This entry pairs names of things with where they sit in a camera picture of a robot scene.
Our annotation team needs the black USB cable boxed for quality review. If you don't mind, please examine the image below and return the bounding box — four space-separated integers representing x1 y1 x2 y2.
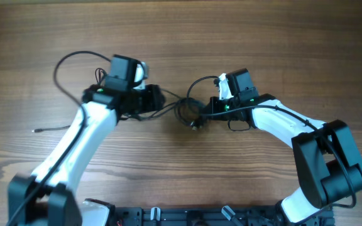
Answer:
120 89 182 121
173 97 207 131

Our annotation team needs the thin black cable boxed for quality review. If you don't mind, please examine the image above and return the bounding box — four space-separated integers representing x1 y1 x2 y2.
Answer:
31 67 108 133

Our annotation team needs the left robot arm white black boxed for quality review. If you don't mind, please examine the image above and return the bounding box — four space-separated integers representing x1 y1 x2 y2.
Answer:
8 55 165 225

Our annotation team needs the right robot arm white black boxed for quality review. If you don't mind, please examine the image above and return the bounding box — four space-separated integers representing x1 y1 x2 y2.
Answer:
199 68 362 225

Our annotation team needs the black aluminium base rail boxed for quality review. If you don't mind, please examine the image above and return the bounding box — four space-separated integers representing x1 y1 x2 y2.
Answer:
105 205 336 226

